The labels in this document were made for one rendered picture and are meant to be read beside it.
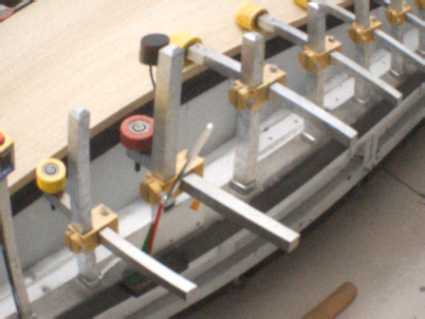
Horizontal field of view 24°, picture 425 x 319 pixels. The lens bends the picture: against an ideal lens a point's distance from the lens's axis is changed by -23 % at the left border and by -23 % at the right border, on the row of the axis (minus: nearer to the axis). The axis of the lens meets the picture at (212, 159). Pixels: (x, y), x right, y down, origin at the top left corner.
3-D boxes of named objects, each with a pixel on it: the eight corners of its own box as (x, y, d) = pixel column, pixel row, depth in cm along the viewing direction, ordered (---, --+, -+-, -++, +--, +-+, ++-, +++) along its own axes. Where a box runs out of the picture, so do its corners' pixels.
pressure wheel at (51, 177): (67, 197, 245) (64, 155, 238) (68, 221, 238) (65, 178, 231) (39, 197, 244) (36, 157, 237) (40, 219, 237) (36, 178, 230)
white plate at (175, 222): (205, 224, 257) (207, 186, 251) (123, 273, 241) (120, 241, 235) (202, 223, 257) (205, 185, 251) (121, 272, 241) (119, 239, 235)
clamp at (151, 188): (203, 180, 249) (205, 159, 246) (157, 210, 241) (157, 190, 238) (182, 167, 252) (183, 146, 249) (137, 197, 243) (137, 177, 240)
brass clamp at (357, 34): (383, 37, 289) (383, 24, 286) (363, 48, 280) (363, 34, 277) (367, 27, 292) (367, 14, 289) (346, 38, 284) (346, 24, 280)
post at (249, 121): (251, 214, 272) (265, 34, 243) (241, 221, 270) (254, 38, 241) (239, 207, 274) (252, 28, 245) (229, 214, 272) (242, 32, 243)
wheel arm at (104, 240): (196, 297, 220) (197, 284, 217) (185, 304, 217) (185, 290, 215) (51, 193, 242) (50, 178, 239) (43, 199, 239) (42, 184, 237)
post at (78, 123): (101, 290, 238) (90, 107, 209) (91, 296, 236) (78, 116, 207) (90, 282, 240) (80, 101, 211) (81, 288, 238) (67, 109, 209)
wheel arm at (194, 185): (297, 248, 233) (301, 232, 230) (286, 256, 231) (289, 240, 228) (137, 152, 255) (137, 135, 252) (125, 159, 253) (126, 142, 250)
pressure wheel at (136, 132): (164, 170, 255) (166, 123, 248) (138, 187, 250) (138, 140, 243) (137, 153, 259) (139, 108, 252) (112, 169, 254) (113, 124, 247)
